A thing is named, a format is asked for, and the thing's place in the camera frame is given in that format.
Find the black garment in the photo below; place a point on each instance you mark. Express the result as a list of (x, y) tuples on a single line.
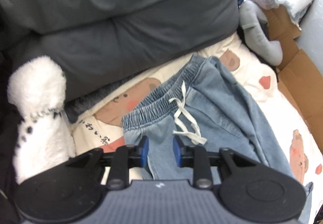
[(7, 138)]

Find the grey fuzzy cloth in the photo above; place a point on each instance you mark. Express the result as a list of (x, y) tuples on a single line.
[(85, 105)]

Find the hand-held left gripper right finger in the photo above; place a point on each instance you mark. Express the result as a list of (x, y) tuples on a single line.
[(176, 151)]

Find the grey foil panel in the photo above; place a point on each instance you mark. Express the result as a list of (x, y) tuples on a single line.
[(313, 25)]

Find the grey neck pillow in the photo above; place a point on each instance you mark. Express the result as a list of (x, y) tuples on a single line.
[(254, 30)]

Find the large flat cardboard sheet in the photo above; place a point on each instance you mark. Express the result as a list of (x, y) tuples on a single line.
[(297, 75)]

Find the cream bear printed blanket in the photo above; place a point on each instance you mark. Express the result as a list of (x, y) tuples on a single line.
[(265, 93)]

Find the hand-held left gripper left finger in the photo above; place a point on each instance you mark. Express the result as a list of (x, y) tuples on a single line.
[(144, 150)]

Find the white plush toy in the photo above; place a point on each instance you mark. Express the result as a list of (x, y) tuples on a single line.
[(37, 113)]

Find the light blue jeans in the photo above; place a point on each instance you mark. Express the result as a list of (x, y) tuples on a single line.
[(222, 113)]

